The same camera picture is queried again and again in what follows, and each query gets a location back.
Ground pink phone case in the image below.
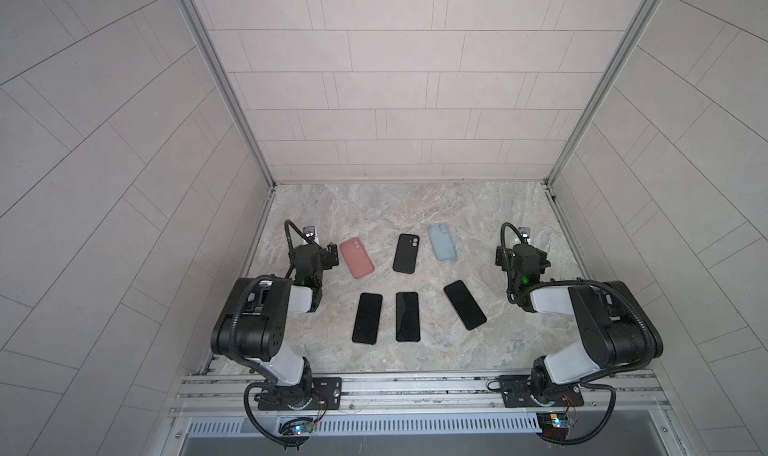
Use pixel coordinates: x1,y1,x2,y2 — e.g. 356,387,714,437
339,237,375,280

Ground purple phone black screen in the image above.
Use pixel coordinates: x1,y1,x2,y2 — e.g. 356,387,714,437
352,293,383,345

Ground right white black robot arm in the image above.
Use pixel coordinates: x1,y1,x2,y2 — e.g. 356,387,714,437
495,243,663,406

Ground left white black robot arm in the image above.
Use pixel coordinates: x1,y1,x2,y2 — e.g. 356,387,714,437
210,243,339,409

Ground right black phone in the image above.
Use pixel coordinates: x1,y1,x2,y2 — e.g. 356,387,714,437
443,280,487,331

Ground light blue phone case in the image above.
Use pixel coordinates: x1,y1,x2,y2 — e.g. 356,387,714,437
428,222,457,261

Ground black phone case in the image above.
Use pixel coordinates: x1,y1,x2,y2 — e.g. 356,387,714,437
392,233,420,274

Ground middle black phone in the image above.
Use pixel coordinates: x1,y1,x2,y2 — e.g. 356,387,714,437
396,292,421,342

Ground right green circuit board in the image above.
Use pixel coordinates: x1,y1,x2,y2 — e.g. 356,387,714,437
536,412,576,441

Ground green circuit board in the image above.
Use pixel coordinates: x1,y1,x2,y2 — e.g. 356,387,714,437
536,412,576,441
279,417,318,437

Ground left green circuit board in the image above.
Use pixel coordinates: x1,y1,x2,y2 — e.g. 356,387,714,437
279,417,318,437

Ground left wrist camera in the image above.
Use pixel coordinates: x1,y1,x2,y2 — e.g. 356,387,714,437
302,226,319,244

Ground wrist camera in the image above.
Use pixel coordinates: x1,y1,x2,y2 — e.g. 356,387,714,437
302,226,319,244
516,227,530,244

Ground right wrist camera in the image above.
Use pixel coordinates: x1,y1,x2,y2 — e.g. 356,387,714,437
516,227,530,244

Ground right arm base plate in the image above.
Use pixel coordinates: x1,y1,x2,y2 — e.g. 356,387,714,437
487,375,584,408

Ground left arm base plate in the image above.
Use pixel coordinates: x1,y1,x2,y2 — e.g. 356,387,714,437
252,377,342,412

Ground aluminium mounting rail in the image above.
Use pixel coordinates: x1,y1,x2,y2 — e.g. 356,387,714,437
169,370,671,417

